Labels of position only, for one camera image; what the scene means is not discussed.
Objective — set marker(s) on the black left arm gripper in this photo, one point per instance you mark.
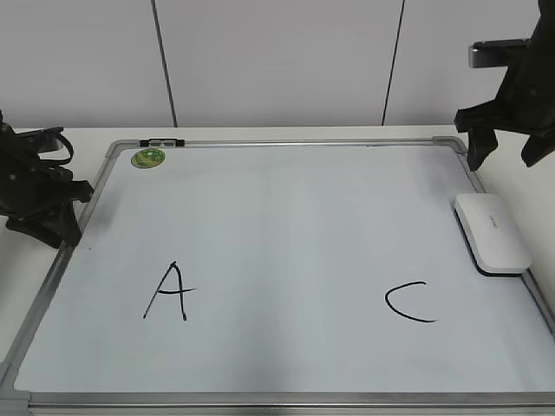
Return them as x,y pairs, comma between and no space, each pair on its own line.
32,165

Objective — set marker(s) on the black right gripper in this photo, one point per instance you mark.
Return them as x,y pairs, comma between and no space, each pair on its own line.
523,104

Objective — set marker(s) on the white whiteboard eraser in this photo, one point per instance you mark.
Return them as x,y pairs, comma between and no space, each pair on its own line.
492,234

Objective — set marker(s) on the aluminium framed whiteboard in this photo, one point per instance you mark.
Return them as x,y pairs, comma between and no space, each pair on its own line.
314,276

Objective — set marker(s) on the green round magnet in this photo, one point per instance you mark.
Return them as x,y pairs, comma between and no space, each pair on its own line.
148,158

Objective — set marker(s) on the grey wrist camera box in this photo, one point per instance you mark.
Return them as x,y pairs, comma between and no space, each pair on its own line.
496,53

